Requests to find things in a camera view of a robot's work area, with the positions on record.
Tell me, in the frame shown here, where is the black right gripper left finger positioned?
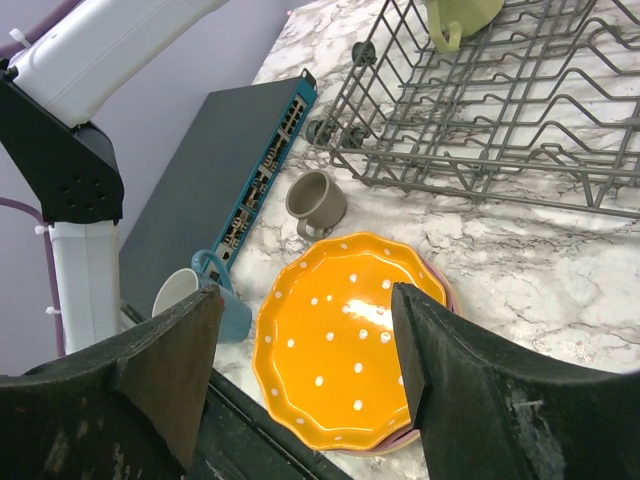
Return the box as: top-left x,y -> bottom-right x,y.
1,287 -> 223,479

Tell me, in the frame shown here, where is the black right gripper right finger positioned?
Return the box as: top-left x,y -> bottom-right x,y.
392,283 -> 639,479

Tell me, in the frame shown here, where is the pale yellow mug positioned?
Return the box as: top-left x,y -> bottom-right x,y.
424,0 -> 505,53

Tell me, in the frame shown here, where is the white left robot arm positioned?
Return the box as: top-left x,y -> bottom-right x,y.
1,1 -> 219,354

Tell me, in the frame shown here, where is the pink plate under stack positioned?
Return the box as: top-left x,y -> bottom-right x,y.
336,259 -> 462,457

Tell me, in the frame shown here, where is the blue mug white inside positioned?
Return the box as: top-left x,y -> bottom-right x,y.
151,248 -> 254,346

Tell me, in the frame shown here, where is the orange polka dot plate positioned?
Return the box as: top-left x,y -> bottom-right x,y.
253,232 -> 447,451

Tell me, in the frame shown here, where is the small grey cup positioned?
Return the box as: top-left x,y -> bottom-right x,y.
285,169 -> 347,243

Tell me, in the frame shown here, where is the dark network switch box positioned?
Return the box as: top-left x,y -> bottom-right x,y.
120,70 -> 317,318

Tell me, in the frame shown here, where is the grey wire dish rack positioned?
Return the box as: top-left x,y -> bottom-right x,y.
306,1 -> 639,219

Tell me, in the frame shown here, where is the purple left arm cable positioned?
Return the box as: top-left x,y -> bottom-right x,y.
0,0 -> 89,359

